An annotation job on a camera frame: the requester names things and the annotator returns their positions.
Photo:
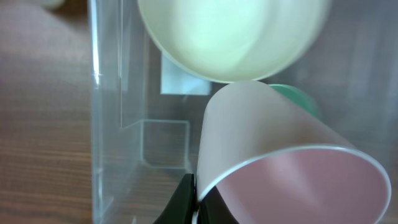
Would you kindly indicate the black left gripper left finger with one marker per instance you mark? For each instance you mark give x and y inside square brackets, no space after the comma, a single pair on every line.
[180,207]

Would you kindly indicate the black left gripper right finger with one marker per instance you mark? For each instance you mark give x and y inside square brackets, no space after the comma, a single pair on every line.
[213,210]

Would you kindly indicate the pink plastic cup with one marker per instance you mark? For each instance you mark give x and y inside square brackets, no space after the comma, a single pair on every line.
[273,162]

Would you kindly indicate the mint green bowl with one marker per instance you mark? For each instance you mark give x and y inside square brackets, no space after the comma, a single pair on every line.
[298,97]

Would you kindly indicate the cream white bowl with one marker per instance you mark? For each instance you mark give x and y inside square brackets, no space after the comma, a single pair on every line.
[228,41]

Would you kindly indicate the cream plastic cup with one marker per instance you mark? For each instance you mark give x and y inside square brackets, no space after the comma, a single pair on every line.
[49,4]

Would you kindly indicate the clear plastic storage container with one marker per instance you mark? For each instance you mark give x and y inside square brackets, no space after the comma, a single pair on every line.
[143,142]

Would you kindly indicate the white label sticker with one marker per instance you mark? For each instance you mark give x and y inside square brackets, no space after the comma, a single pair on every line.
[176,81]

